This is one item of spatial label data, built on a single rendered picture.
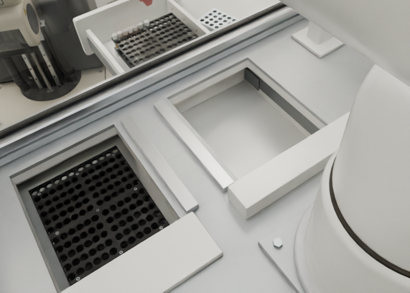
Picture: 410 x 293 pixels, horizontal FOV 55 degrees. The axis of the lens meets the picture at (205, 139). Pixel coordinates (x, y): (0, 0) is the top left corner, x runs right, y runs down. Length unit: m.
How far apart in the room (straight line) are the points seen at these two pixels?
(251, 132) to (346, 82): 0.22
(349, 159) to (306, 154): 0.27
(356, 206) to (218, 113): 0.57
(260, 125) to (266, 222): 0.32
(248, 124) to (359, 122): 0.55
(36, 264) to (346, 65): 0.67
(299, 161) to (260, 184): 0.08
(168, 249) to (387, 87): 0.38
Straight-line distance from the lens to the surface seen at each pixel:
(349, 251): 0.43
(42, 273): 0.65
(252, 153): 0.83
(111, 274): 0.60
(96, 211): 0.72
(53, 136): 0.77
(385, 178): 0.36
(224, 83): 0.93
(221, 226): 0.61
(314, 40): 0.90
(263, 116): 0.90
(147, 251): 0.60
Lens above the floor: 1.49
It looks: 51 degrees down
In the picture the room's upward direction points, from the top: 6 degrees counter-clockwise
